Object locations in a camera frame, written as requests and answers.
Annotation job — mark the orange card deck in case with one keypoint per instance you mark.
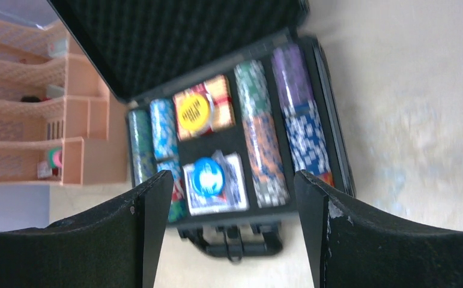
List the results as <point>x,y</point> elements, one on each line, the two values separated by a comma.
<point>219,96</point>

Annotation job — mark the pink cylindrical bottle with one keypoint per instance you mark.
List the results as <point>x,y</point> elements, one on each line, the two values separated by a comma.
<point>55,157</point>

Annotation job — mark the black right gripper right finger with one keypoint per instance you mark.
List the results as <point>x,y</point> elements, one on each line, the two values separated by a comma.
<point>352,244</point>

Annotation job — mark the blue round dealer button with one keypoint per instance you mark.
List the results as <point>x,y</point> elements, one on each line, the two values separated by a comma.
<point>208,178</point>

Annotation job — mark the yellow big blind button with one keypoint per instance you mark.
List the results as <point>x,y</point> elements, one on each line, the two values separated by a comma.
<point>193,112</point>

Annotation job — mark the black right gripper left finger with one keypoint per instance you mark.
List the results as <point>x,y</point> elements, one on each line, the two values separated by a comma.
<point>114,244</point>

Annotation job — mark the orange plastic file organizer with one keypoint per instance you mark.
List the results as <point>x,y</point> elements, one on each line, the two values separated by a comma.
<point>88,123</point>

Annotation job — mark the light blue item in organizer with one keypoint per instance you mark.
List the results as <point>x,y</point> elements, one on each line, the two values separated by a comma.
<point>53,91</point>

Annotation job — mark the black poker chip case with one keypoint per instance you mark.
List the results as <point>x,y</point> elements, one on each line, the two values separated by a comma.
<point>284,109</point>

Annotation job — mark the blue playing card deck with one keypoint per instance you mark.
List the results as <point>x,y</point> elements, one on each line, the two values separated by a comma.
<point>199,205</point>

